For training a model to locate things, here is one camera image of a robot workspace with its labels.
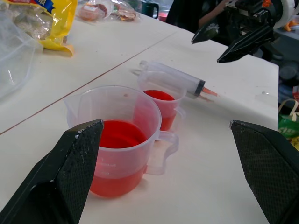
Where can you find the dark green mug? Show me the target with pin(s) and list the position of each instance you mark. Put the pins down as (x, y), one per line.
(149, 8)

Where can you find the clear packet of brown snacks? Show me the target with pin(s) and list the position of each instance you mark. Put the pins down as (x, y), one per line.
(126, 12)

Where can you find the small clear measuring cup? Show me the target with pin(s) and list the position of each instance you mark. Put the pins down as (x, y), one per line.
(164, 112)

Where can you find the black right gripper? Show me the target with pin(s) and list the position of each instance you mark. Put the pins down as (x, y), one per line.
(254, 11)

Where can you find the clear plastic bag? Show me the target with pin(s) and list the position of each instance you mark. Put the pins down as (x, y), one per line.
(14, 58)

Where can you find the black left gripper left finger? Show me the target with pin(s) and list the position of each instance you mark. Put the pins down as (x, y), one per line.
(58, 177)

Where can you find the yellow snack bag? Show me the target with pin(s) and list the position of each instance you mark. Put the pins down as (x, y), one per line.
(63, 23)

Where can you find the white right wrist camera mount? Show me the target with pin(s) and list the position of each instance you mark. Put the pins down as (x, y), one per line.
(288, 11)

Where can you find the green shopping bag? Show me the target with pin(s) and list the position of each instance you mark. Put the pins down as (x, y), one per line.
(288, 126)

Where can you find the large clear measuring cup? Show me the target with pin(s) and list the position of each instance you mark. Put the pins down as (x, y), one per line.
(130, 163)

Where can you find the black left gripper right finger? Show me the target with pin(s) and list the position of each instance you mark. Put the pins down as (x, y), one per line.
(271, 168)

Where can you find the small red container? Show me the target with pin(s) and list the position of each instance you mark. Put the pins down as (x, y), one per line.
(163, 16)

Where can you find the person in black clothing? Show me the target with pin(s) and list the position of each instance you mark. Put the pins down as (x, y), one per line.
(184, 14)

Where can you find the clear packet of red snacks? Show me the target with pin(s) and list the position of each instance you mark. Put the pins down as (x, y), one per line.
(93, 10)

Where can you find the clear syringe with orange tip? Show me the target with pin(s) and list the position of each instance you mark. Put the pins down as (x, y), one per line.
(172, 77)

